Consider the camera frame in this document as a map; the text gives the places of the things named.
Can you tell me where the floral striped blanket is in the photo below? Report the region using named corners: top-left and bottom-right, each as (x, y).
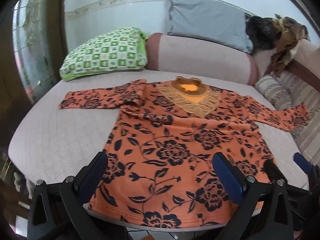
top-left (275, 69), bottom-right (320, 157)

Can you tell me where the green checked pillow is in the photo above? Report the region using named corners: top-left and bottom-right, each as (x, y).
top-left (59, 27), bottom-right (148, 82)

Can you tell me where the beige striped pillow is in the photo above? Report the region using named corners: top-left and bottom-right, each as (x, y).
top-left (255, 75), bottom-right (293, 111)

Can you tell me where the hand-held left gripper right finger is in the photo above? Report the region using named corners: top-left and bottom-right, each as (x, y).
top-left (212, 152), bottom-right (300, 240)

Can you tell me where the orange black floral shirt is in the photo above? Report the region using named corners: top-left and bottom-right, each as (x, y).
top-left (59, 76), bottom-right (310, 229)

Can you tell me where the black cloth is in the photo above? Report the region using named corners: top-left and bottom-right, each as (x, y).
top-left (246, 16), bottom-right (278, 51)

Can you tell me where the wooden framed glass window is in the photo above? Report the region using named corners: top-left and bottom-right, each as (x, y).
top-left (11, 0), bottom-right (68, 105)

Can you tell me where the grey pillow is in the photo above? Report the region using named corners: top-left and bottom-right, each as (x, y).
top-left (167, 0), bottom-right (253, 53)

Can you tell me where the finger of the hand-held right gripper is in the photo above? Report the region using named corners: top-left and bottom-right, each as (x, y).
top-left (293, 152), bottom-right (316, 177)

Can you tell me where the pink quilted bed mattress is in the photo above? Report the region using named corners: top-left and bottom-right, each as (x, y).
top-left (7, 70), bottom-right (310, 230)

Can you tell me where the pink bolster pillow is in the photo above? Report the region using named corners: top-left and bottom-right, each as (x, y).
top-left (145, 32), bottom-right (258, 85)

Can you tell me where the brown patterned cloth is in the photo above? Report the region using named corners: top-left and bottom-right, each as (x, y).
top-left (270, 16), bottom-right (311, 77)

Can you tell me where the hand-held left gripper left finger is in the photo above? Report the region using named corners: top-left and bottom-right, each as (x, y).
top-left (26, 151), bottom-right (130, 240)

